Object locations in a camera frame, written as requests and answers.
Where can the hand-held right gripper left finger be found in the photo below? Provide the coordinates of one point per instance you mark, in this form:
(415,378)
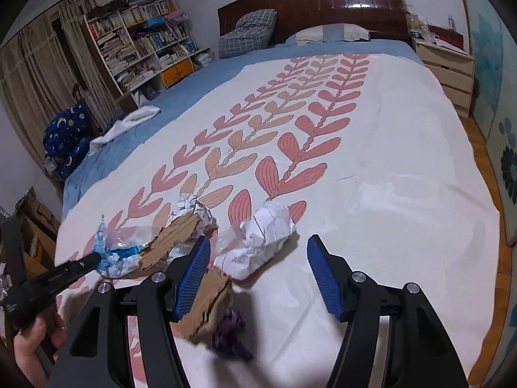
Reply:
(190,283)

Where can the person's left hand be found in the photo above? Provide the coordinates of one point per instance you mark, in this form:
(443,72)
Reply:
(34,343)

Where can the torn cardboard piece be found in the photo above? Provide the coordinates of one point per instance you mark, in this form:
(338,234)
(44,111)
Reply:
(169,238)
(210,303)

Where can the dark wooden headboard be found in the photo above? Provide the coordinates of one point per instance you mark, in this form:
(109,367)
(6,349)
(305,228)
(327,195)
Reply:
(323,4)

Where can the beige curtain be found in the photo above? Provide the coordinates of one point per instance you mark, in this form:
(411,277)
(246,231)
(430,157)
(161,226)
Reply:
(32,89)

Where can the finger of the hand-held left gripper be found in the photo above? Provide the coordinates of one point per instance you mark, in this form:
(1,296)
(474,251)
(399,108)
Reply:
(83,264)

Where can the wooden chair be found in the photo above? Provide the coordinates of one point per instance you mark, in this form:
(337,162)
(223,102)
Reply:
(91,115)

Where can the blue moon print cloth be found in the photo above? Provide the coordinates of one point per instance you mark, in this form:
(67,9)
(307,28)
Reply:
(66,137)

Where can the grey checked pillow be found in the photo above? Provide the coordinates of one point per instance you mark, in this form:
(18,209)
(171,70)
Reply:
(246,34)

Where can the foil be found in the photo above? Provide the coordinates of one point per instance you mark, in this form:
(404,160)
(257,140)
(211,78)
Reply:
(194,210)

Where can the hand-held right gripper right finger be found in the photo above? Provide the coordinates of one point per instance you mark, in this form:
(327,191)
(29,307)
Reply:
(327,283)

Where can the lined paper ball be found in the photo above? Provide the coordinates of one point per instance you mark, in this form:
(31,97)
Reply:
(262,230)

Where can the white cloth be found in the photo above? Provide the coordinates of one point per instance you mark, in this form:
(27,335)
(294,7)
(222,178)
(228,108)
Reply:
(129,123)

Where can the pale wooden nightstand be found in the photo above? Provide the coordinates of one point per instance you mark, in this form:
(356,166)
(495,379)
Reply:
(448,72)

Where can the red box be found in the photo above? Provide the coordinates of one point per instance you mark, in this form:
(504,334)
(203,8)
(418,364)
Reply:
(450,38)

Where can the floral wardrobe sliding door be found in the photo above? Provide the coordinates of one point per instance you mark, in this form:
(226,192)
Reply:
(492,68)

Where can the white bookshelf with books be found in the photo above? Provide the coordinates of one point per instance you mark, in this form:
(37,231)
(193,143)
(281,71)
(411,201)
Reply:
(137,44)

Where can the blue and white pillow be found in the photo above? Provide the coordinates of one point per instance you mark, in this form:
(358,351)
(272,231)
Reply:
(327,34)

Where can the purple wrapper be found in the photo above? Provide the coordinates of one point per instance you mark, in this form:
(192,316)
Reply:
(228,331)

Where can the crushed clear plastic bottle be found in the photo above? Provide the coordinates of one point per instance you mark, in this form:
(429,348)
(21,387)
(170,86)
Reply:
(117,254)

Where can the white leaf print blanket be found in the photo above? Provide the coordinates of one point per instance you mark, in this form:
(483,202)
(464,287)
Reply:
(404,149)

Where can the bed with blue sheet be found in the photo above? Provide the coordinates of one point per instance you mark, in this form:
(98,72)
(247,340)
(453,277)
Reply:
(210,76)

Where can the cardboard box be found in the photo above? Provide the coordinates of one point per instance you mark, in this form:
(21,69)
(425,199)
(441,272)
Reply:
(38,218)

